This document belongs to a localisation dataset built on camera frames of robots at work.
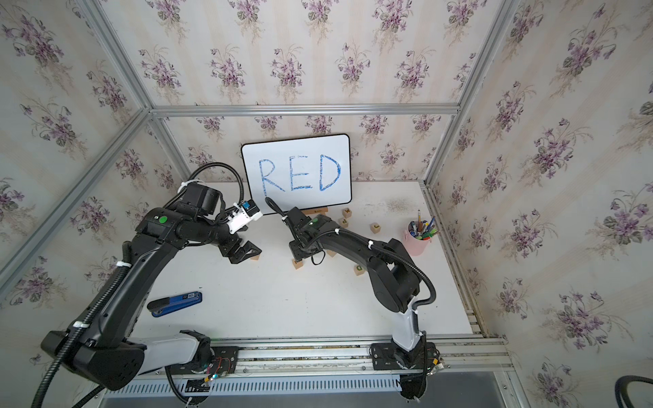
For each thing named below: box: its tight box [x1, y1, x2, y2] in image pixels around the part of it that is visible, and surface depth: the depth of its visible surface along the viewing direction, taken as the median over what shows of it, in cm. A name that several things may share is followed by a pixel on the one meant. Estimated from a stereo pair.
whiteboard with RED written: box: [240, 133, 353, 216], surface depth 99 cm
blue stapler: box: [147, 291, 204, 318], surface depth 83 cm
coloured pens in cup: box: [408, 209, 438, 241], surface depth 92 cm
